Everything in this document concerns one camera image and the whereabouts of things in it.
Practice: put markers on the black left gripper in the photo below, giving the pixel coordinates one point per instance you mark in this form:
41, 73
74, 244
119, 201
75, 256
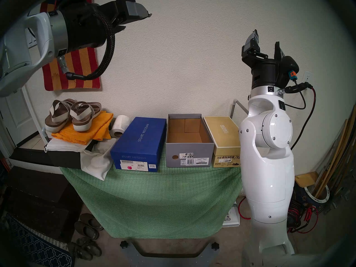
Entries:
83, 27

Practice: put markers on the blue patterned rug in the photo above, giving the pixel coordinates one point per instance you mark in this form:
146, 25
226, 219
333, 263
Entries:
36, 249

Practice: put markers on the brown cardboard box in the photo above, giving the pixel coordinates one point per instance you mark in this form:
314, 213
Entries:
306, 178

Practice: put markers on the white bicycle rim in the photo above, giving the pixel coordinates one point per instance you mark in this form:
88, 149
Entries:
317, 199

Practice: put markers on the brown wooden board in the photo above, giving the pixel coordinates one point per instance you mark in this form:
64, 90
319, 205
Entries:
346, 146

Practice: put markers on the black base knob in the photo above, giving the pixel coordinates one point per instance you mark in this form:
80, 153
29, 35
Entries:
124, 244
215, 246

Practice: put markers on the olive clog shoe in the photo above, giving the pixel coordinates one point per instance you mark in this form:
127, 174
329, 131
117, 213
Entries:
90, 220
86, 230

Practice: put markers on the green checked tablecloth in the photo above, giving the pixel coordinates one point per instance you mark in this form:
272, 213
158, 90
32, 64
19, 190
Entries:
153, 199

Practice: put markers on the white cloth bag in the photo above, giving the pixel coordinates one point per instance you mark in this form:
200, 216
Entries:
97, 163

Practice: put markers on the orange towel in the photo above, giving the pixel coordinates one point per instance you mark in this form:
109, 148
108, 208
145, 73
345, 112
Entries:
91, 130

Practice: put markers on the red yellow striped flag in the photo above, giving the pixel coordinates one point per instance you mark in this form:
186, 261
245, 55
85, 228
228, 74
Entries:
83, 66

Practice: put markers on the white plastic pipe frame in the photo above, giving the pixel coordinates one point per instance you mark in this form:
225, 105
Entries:
232, 109

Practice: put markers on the white door with frame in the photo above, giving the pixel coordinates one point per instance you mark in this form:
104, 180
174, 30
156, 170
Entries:
16, 119

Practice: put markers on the blue shoe box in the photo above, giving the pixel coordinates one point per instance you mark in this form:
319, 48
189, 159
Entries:
139, 141

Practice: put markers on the dark flat box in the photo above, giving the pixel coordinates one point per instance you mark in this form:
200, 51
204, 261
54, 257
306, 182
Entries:
33, 158

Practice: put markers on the grey open shoe box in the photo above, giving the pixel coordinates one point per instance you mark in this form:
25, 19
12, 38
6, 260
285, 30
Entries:
189, 155

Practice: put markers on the white wall outlet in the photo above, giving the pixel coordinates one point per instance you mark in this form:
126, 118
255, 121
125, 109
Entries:
307, 76

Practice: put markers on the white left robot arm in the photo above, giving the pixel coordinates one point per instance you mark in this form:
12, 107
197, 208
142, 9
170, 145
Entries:
19, 55

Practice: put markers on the light wooden board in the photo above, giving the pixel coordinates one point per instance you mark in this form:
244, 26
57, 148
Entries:
333, 155

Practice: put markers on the white toilet paper roll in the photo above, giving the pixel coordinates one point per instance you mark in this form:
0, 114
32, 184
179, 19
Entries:
121, 124

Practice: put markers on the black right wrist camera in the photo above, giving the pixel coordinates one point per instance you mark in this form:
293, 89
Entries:
290, 67

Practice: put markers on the grey robot base platform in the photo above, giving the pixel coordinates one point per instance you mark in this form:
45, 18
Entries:
169, 261

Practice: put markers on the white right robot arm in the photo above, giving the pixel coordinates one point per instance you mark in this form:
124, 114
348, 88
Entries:
267, 158

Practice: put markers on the dark wooden chest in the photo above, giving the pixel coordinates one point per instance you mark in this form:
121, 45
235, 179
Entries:
36, 202

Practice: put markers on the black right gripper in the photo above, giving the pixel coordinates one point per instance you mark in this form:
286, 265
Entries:
267, 71

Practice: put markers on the gold shoe box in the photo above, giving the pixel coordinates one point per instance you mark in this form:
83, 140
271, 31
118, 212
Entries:
222, 133

